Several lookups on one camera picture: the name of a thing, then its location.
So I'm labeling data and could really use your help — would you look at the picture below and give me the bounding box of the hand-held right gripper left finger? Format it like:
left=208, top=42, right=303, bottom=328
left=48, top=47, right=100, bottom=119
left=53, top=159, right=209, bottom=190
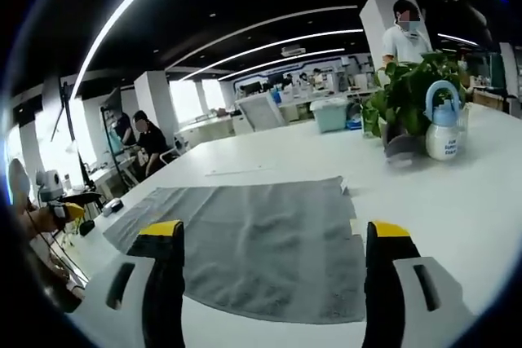
left=67, top=219, right=186, bottom=348

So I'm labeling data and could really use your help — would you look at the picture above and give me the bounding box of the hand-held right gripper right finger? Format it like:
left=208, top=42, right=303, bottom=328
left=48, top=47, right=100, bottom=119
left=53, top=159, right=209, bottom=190
left=361, top=220, right=476, bottom=348

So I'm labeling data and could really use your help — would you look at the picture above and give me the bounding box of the grey towel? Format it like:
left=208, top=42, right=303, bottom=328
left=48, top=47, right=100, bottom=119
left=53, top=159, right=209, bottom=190
left=103, top=175, right=367, bottom=324

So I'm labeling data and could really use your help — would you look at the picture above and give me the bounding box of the small grey device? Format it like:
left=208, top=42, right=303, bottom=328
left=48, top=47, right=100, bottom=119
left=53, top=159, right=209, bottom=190
left=101, top=197, right=125, bottom=218

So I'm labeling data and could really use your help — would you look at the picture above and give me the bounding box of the white table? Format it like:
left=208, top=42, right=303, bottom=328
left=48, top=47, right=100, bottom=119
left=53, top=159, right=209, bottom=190
left=64, top=101, right=522, bottom=348

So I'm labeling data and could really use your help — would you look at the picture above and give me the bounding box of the blue and white water bottle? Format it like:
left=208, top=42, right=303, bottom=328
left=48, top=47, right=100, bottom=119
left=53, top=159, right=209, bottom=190
left=423, top=80, right=464, bottom=161

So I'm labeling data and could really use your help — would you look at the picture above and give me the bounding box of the teal storage box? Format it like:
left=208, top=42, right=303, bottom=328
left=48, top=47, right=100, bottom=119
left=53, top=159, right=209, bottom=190
left=310, top=99, right=356, bottom=134

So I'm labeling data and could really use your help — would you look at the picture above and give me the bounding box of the green potted plant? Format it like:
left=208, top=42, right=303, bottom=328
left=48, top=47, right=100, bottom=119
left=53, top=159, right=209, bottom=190
left=361, top=51, right=470, bottom=161

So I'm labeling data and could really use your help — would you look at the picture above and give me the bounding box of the white cabinet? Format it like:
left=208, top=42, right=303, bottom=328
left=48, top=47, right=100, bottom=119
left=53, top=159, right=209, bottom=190
left=235, top=92, right=287, bottom=134

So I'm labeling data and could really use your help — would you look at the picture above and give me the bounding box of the black cable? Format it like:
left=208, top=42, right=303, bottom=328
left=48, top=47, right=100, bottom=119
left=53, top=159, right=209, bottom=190
left=26, top=207, right=90, bottom=286

